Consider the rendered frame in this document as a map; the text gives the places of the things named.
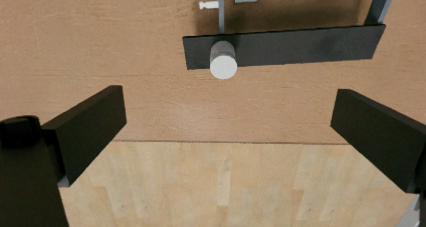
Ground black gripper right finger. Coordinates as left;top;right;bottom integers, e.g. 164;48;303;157
330;89;426;227

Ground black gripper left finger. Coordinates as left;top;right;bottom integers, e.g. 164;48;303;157
0;85;127;227

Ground grey cylinder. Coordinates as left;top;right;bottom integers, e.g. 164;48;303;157
210;41;237;79

